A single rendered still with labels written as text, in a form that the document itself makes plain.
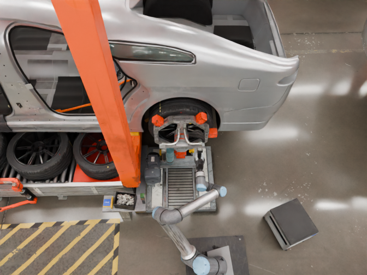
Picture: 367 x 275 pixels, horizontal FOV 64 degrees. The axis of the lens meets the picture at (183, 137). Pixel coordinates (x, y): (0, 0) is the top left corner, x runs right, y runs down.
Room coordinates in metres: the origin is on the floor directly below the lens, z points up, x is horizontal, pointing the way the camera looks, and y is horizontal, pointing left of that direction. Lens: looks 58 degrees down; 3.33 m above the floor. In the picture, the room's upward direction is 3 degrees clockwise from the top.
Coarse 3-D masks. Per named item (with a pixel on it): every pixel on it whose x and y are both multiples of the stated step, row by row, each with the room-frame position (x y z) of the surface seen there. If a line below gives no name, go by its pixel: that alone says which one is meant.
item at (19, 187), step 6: (0, 180) 1.15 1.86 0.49; (6, 180) 1.15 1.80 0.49; (12, 180) 1.15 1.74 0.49; (18, 180) 1.16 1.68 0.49; (12, 186) 1.08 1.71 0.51; (18, 186) 1.09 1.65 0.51; (36, 198) 1.12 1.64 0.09; (18, 204) 1.04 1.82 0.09; (24, 204) 1.04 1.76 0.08; (0, 210) 0.96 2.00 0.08
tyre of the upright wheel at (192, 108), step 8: (160, 104) 1.74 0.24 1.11; (168, 104) 1.71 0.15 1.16; (176, 104) 1.70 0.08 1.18; (184, 104) 1.70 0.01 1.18; (192, 104) 1.72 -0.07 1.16; (200, 104) 1.76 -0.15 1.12; (208, 104) 1.83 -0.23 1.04; (152, 112) 1.70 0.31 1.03; (160, 112) 1.64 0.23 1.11; (168, 112) 1.63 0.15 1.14; (176, 112) 1.64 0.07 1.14; (184, 112) 1.64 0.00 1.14; (192, 112) 1.65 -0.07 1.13; (208, 112) 1.72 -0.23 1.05; (208, 120) 1.66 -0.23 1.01; (152, 128) 1.62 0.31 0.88; (160, 136) 1.63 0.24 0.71
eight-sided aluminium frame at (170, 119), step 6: (168, 120) 1.56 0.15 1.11; (174, 120) 1.56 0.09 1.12; (180, 120) 1.56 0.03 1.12; (186, 120) 1.56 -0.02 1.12; (192, 120) 1.57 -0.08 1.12; (156, 126) 1.58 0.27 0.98; (162, 126) 1.54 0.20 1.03; (198, 126) 1.57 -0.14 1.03; (204, 126) 1.58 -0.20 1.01; (156, 132) 1.54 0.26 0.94; (204, 132) 1.61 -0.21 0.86; (156, 138) 1.54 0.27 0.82
